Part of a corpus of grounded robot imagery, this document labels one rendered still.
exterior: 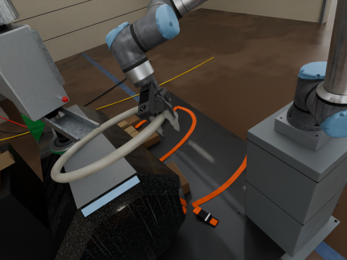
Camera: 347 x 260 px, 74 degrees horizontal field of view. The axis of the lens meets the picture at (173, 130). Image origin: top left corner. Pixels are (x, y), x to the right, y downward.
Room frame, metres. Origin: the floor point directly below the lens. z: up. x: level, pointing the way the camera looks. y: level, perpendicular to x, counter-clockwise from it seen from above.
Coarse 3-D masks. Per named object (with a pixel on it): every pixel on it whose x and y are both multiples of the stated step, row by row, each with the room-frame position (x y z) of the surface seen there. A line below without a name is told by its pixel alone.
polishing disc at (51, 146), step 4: (56, 136) 1.25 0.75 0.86; (52, 140) 1.22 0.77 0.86; (56, 140) 1.21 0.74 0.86; (52, 144) 1.17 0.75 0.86; (56, 144) 1.16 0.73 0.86; (60, 144) 1.15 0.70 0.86; (64, 144) 1.14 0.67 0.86; (68, 144) 1.13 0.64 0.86; (72, 144) 1.12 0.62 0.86; (52, 148) 1.14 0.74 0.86; (56, 148) 1.13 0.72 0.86; (60, 148) 1.12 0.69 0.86; (64, 148) 1.11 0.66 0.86; (68, 148) 1.10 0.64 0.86
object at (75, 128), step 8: (64, 112) 1.17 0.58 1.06; (72, 112) 1.08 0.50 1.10; (40, 120) 1.17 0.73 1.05; (48, 120) 1.06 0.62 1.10; (56, 120) 1.12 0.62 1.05; (64, 120) 1.10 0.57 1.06; (72, 120) 1.07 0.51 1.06; (80, 120) 1.03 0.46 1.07; (88, 120) 0.96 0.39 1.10; (56, 128) 0.99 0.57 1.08; (64, 128) 1.01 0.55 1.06; (72, 128) 0.99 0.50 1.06; (80, 128) 0.97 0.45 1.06; (88, 128) 0.95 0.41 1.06; (72, 136) 0.86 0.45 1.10; (80, 136) 0.90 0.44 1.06; (96, 136) 0.88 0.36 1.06
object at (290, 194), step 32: (256, 128) 0.90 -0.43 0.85; (256, 160) 0.84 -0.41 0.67; (288, 160) 0.68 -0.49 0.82; (320, 160) 0.61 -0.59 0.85; (256, 192) 0.83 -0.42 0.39; (288, 192) 0.65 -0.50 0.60; (320, 192) 0.58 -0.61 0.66; (256, 224) 0.81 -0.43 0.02; (288, 224) 0.61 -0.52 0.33; (320, 224) 0.66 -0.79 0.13; (288, 256) 0.56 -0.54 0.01
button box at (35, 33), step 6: (36, 30) 1.20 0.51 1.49; (36, 36) 1.19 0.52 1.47; (42, 42) 1.20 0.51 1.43; (42, 48) 1.19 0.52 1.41; (48, 54) 1.20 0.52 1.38; (48, 60) 1.19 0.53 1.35; (54, 66) 1.20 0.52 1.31; (54, 72) 1.19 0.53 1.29; (60, 78) 1.20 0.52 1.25; (60, 84) 1.19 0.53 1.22
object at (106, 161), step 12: (132, 108) 0.92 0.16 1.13; (108, 120) 0.93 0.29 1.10; (120, 120) 0.92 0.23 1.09; (156, 120) 0.61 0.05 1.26; (96, 132) 0.88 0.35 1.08; (144, 132) 0.56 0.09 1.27; (132, 144) 0.52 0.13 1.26; (60, 156) 0.72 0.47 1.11; (108, 156) 0.50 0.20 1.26; (120, 156) 0.49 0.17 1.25; (60, 168) 0.64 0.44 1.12; (84, 168) 0.49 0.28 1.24; (96, 168) 0.48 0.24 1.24; (60, 180) 0.51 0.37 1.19; (72, 180) 0.49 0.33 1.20
